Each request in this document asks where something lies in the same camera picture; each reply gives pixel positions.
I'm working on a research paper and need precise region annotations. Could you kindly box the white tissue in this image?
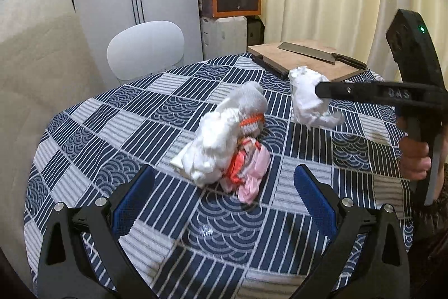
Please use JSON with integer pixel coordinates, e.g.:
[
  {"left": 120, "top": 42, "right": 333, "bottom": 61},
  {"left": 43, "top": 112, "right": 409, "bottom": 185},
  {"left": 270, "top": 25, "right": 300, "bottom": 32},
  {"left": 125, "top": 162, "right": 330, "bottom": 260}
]
[{"left": 289, "top": 66, "right": 345, "bottom": 130}]

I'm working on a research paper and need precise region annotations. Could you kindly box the white knit glove orange trim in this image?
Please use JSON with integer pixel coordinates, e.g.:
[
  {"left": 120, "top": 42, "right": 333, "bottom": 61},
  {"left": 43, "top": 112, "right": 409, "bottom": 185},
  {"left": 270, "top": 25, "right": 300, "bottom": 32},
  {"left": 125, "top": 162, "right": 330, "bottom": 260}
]
[{"left": 216, "top": 81, "right": 268, "bottom": 138}]

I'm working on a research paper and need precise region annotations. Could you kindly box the pink red wrapper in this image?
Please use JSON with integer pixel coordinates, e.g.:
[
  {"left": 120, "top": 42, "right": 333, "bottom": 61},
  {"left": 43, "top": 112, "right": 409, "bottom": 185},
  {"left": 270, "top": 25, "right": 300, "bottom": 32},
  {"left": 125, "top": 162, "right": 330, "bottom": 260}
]
[{"left": 220, "top": 137, "right": 270, "bottom": 205}]

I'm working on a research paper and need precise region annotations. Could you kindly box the white paper towel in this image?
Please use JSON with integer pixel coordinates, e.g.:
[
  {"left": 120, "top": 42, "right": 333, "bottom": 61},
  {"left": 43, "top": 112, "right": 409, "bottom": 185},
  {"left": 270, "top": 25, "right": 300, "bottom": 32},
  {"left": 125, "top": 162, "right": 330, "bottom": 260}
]
[{"left": 170, "top": 108, "right": 240, "bottom": 188}]

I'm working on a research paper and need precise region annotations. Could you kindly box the kitchen cleaver knife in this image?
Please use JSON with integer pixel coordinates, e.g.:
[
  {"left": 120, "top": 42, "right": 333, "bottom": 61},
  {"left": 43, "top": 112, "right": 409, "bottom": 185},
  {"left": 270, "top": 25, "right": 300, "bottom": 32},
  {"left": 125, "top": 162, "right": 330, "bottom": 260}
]
[{"left": 278, "top": 42, "right": 368, "bottom": 69}]

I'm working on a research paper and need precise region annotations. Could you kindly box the person's right hand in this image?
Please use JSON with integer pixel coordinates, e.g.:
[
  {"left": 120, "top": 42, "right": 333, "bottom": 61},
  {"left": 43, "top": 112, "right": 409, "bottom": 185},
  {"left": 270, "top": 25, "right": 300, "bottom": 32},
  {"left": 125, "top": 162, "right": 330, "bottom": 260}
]
[{"left": 399, "top": 135, "right": 431, "bottom": 182}]

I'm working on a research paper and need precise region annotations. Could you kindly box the wooden cutting board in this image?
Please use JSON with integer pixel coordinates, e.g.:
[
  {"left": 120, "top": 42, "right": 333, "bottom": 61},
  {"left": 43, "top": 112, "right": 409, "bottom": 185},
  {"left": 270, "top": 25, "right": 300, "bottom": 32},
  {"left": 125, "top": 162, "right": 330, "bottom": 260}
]
[{"left": 248, "top": 41, "right": 367, "bottom": 82}]

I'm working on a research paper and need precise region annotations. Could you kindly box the black box beside styrofoam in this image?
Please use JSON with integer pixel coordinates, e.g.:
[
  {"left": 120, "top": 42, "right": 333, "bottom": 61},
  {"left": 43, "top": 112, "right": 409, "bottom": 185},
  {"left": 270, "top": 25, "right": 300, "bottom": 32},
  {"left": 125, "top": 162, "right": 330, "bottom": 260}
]
[{"left": 246, "top": 17, "right": 265, "bottom": 46}]

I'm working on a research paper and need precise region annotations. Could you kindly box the blue patterned tablecloth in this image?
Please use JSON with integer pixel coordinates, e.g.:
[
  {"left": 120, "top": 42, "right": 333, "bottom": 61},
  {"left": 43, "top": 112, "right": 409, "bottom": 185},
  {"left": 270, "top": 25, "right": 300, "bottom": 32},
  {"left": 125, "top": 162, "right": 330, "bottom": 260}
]
[{"left": 24, "top": 53, "right": 413, "bottom": 298}]

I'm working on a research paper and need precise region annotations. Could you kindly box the white styrofoam box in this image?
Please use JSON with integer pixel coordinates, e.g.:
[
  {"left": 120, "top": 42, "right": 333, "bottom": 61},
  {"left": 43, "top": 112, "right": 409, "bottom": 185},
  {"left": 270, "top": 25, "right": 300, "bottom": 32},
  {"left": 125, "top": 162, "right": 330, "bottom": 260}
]
[{"left": 200, "top": 17, "right": 247, "bottom": 60}]

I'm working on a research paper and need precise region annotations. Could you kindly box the white chair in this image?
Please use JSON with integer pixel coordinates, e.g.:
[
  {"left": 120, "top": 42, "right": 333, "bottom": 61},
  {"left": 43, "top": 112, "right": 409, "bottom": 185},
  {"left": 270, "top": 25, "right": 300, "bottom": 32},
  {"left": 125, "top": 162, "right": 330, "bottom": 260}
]
[{"left": 106, "top": 20, "right": 185, "bottom": 81}]

